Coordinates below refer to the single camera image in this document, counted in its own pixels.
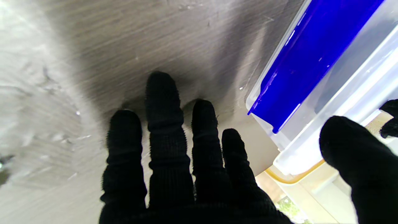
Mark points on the clear container with blue clips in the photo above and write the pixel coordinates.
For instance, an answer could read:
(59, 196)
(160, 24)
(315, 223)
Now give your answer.
(311, 62)

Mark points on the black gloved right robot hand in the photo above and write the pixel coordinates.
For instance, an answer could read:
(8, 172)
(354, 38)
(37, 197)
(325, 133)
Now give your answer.
(174, 180)

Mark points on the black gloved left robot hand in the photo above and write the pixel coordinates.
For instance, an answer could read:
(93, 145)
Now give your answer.
(391, 119)

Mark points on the printed sunroom backdrop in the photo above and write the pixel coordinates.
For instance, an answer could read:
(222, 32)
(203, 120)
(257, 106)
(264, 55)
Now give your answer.
(311, 196)

